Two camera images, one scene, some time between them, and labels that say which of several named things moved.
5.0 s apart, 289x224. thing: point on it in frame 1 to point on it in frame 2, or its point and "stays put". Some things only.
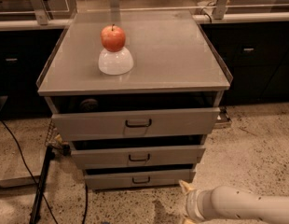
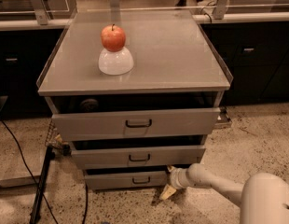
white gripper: x=192 y=203 to x=176 y=178
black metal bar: x=36 y=207 stays put
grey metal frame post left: x=40 y=10 stays put
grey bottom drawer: x=139 y=176 stays put
